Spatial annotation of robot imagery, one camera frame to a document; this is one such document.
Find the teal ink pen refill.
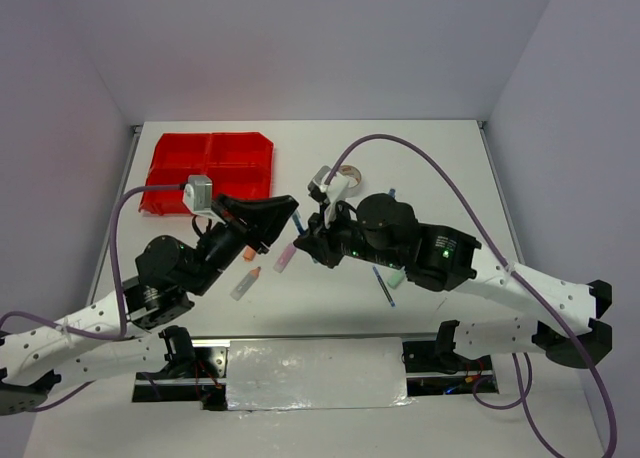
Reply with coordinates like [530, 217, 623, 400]
[291, 212, 305, 236]

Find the large clear tape roll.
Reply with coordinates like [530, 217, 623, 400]
[330, 165, 363, 198]

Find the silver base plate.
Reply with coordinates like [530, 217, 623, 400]
[132, 337, 498, 412]

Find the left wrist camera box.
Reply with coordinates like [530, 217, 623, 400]
[182, 175, 214, 218]

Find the red four-compartment bin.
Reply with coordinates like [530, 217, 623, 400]
[146, 132, 274, 200]

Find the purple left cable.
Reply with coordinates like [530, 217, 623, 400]
[0, 182, 189, 412]

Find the blue ink pen refill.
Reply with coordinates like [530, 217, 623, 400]
[372, 265, 396, 308]

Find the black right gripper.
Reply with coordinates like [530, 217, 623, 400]
[292, 196, 404, 268]

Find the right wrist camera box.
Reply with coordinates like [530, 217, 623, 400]
[308, 165, 363, 228]

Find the purple cable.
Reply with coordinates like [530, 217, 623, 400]
[324, 134, 616, 458]
[0, 182, 189, 412]

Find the pink highlighter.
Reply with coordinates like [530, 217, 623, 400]
[273, 243, 297, 273]

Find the orange-tipped clear highlighter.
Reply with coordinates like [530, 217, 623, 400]
[230, 267, 262, 301]

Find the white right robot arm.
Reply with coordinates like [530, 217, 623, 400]
[294, 193, 613, 369]

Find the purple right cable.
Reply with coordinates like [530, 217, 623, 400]
[324, 134, 616, 458]

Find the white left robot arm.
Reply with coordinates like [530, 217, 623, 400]
[1, 194, 298, 416]

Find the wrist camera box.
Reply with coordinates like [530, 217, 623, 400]
[182, 175, 214, 218]
[308, 165, 363, 228]

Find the green highlighter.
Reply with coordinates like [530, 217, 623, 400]
[387, 270, 405, 289]

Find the orange highlighter cap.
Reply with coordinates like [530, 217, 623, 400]
[243, 247, 256, 262]

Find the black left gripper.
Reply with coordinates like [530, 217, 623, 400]
[190, 194, 303, 297]

